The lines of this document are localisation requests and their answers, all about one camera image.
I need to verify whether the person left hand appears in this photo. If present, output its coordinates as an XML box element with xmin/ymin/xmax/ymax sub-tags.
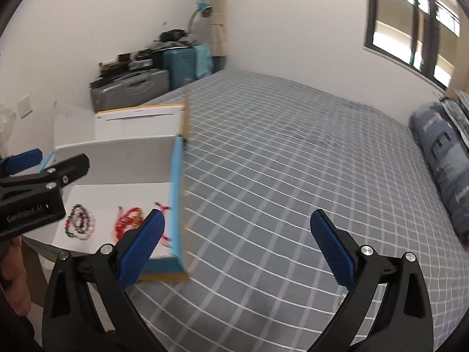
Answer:
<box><xmin>1</xmin><ymin>237</ymin><xmax>32</xmax><ymax>316</ymax></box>

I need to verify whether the blue yellow cardboard box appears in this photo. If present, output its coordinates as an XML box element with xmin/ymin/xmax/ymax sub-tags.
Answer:
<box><xmin>28</xmin><ymin>99</ymin><xmax>189</xmax><ymax>280</ymax></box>

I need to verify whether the grey hard case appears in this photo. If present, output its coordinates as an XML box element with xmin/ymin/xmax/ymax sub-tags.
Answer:
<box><xmin>90</xmin><ymin>69</ymin><xmax>169</xmax><ymax>113</ymax></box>

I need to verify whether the black clutter on suitcases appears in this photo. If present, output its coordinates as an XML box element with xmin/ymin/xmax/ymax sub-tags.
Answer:
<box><xmin>97</xmin><ymin>29</ymin><xmax>198</xmax><ymax>80</ymax></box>

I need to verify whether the teal suitcase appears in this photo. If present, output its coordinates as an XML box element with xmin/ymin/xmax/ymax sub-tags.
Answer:
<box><xmin>162</xmin><ymin>44</ymin><xmax>214</xmax><ymax>90</ymax></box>

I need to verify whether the folded blue grey quilt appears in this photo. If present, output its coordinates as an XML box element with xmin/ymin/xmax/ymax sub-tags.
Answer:
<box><xmin>409</xmin><ymin>101</ymin><xmax>468</xmax><ymax>244</ymax></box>

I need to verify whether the grey checked bed sheet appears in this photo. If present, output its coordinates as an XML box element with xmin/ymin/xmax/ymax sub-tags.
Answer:
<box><xmin>129</xmin><ymin>71</ymin><xmax>468</xmax><ymax>351</ymax></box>

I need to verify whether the grey checked pillow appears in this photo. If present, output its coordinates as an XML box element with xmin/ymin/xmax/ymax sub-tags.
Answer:
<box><xmin>440</xmin><ymin>90</ymin><xmax>468</xmax><ymax>138</ymax></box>

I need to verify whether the blue desk lamp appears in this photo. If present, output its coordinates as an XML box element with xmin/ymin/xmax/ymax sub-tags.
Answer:
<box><xmin>188</xmin><ymin>1</ymin><xmax>212</xmax><ymax>39</ymax></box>

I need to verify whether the beige left curtain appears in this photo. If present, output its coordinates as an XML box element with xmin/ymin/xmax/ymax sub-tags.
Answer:
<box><xmin>203</xmin><ymin>0</ymin><xmax>228</xmax><ymax>57</ymax></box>

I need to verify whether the dark framed window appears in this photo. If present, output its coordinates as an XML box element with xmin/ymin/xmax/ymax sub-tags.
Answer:
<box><xmin>365</xmin><ymin>0</ymin><xmax>468</xmax><ymax>90</ymax></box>

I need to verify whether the multicolour bead bracelet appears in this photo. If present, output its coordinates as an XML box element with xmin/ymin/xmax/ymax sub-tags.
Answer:
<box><xmin>63</xmin><ymin>202</ymin><xmax>91</xmax><ymax>239</ymax></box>

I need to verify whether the white wall switch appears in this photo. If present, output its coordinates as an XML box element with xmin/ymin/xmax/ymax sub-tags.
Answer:
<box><xmin>18</xmin><ymin>95</ymin><xmax>33</xmax><ymax>119</ymax></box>

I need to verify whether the pink bead bracelet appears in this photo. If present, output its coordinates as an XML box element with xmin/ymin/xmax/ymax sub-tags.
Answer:
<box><xmin>71</xmin><ymin>208</ymin><xmax>97</xmax><ymax>242</ymax></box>

